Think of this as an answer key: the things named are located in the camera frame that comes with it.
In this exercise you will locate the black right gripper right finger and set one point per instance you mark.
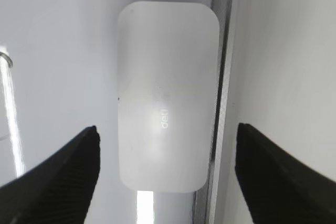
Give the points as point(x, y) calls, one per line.
point(277, 187)

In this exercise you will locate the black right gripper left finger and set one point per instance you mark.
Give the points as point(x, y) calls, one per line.
point(60, 189)

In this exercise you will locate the white rectangular board eraser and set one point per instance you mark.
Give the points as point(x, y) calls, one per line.
point(167, 90)

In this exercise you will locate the white board with grey frame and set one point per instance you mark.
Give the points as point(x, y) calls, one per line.
point(64, 76)

